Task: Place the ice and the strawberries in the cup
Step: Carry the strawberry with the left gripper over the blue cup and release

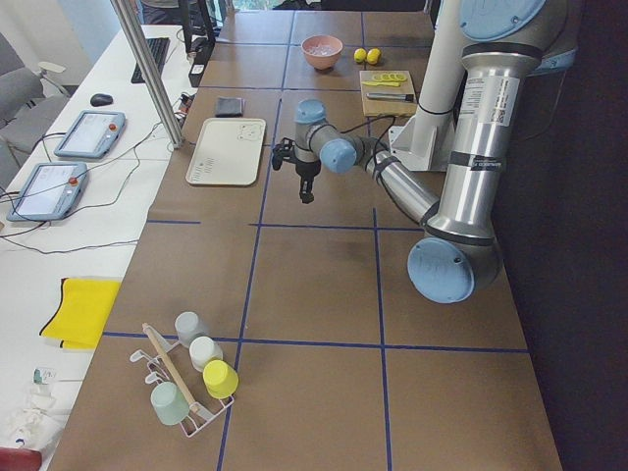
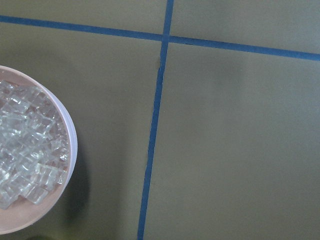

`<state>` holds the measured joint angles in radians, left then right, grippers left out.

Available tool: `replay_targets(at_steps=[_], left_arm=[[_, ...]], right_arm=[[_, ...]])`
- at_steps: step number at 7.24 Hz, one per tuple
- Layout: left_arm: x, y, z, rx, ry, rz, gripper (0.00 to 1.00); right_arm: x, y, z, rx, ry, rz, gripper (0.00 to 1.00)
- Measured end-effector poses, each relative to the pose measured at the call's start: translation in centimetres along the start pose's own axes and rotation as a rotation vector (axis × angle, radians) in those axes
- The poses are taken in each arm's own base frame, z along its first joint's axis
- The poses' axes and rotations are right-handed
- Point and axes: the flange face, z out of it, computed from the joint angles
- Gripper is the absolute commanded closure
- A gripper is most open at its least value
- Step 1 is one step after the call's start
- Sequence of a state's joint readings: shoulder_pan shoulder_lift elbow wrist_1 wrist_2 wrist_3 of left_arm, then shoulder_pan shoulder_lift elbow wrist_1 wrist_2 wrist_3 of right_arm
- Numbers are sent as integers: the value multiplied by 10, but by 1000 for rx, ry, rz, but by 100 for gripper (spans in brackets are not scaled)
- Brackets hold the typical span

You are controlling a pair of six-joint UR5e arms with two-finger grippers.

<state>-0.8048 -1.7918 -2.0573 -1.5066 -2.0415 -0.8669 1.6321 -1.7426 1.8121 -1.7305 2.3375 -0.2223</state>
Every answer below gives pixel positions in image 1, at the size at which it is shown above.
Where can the white plastic cup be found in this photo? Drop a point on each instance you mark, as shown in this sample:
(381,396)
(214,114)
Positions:
(202,350)

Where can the steel muddler black tip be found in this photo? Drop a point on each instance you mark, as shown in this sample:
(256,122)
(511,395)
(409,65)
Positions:
(393,97)

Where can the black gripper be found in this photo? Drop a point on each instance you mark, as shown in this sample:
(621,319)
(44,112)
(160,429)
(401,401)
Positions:
(307,170)

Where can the yellow cloth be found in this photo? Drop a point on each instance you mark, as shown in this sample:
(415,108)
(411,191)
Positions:
(85,306)

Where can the yellow plastic knife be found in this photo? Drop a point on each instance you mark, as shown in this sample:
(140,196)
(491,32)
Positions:
(381,83)

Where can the cream bear print tray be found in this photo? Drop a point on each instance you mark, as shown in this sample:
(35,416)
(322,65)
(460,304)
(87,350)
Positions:
(227,152)

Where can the wooden cutting board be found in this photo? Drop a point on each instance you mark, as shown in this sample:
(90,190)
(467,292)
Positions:
(372,108)

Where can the aluminium frame post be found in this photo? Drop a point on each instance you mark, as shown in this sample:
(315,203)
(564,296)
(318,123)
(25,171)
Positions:
(152,78)

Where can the grey plastic cup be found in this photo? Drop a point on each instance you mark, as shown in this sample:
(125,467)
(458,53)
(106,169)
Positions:
(190,326)

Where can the white cup rack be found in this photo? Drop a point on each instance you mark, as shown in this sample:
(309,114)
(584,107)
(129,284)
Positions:
(162,368)

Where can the pile of clear ice cubes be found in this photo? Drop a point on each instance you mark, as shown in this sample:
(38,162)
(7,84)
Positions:
(320,49)

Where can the pink bowl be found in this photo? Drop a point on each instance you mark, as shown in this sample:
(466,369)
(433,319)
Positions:
(322,63)

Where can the black computer mouse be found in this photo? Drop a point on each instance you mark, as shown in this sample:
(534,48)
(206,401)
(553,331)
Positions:
(101,99)

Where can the grey folded cloth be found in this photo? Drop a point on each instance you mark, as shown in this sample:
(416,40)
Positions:
(229,107)

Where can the blue teach pendant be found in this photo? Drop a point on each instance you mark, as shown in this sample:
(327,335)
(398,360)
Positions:
(92,135)
(51,191)

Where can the whole yellow lemon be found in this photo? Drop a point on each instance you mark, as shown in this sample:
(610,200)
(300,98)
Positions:
(360,55)
(373,56)

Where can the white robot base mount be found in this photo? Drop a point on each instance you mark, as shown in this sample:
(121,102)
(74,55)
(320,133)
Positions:
(424,142)

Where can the yellow plastic cup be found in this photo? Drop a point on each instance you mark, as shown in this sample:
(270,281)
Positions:
(220,379)

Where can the mint green plastic cup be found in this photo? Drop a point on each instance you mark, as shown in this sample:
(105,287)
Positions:
(169,403)

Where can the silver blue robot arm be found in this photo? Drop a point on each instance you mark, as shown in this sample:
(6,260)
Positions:
(509,41)

